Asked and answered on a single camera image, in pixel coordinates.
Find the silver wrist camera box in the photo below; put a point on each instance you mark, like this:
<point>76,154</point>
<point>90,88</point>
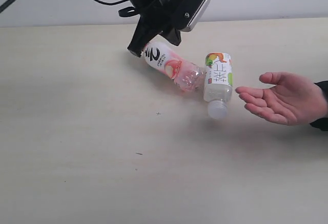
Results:
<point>188,13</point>

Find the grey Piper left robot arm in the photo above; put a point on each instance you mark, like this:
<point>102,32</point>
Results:
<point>155,19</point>

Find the pink peach drink bottle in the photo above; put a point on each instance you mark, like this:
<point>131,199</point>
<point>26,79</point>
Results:
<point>186,75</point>

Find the small fruit label bottle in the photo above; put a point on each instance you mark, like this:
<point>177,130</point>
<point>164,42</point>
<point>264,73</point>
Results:
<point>218,84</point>

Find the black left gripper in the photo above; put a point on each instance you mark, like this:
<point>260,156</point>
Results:
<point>168,18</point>

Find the person's open hand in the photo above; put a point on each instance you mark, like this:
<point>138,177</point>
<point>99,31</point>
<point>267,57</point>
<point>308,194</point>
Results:
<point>287,102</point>

